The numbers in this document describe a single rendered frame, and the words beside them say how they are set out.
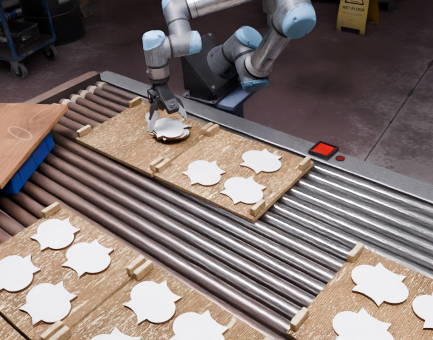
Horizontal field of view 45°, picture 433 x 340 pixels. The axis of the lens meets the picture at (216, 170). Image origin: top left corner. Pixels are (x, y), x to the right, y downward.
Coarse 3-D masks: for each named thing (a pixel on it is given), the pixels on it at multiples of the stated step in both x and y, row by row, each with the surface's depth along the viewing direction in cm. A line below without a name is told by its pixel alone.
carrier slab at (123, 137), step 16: (128, 112) 210; (144, 112) 209; (160, 112) 208; (96, 128) 202; (112, 128) 201; (128, 128) 200; (144, 128) 199; (192, 128) 196; (96, 144) 192; (112, 144) 191; (128, 144) 190; (144, 144) 189; (160, 144) 189; (176, 144) 188; (192, 144) 187; (128, 160) 182; (144, 160) 181
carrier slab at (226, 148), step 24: (216, 144) 186; (240, 144) 185; (264, 144) 184; (168, 168) 176; (240, 168) 173; (288, 168) 171; (192, 192) 165; (216, 192) 163; (264, 192) 162; (240, 216) 155
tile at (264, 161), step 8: (248, 152) 179; (256, 152) 178; (264, 152) 178; (248, 160) 175; (256, 160) 175; (264, 160) 174; (272, 160) 174; (248, 168) 173; (256, 168) 171; (264, 168) 171; (272, 168) 170; (280, 168) 171
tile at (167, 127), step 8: (160, 120) 195; (168, 120) 194; (176, 120) 194; (160, 128) 190; (168, 128) 189; (176, 128) 189; (184, 128) 189; (160, 136) 185; (168, 136) 185; (176, 136) 185
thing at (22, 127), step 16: (0, 112) 196; (16, 112) 195; (32, 112) 194; (48, 112) 193; (64, 112) 195; (0, 128) 186; (16, 128) 185; (32, 128) 184; (48, 128) 184; (0, 144) 177; (16, 144) 176; (32, 144) 175; (0, 160) 169; (16, 160) 168; (0, 176) 161
